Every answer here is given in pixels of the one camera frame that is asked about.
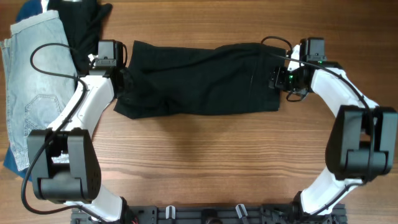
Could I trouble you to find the blue garment at bottom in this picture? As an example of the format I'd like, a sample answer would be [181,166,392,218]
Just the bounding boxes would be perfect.
[3,0,43,178]

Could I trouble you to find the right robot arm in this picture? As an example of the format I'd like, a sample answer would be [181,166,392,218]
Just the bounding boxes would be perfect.
[269,37,397,223]

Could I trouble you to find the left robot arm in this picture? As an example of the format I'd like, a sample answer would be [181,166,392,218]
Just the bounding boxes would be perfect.
[21,40,138,223]

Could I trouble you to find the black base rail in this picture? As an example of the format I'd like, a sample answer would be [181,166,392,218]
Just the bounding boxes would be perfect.
[70,203,348,224]

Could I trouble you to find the black cable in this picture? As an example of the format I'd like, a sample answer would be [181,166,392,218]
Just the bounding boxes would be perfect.
[20,42,108,224]
[260,35,377,215]

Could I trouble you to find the black garment in pile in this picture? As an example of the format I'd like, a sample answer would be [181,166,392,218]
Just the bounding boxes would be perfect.
[47,0,113,74]

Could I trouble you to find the black shorts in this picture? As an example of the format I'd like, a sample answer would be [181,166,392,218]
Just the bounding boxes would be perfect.
[114,41,285,119]

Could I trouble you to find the right black cable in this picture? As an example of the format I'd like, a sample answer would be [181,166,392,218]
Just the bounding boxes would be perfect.
[260,35,377,215]

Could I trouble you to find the left black cable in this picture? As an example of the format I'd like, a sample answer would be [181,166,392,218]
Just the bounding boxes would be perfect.
[20,42,108,224]

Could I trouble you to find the light blue denim shorts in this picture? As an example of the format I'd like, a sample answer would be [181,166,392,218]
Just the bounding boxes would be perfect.
[1,11,77,170]

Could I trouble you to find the white garment in pile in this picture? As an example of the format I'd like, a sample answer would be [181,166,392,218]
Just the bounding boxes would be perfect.
[40,0,49,12]

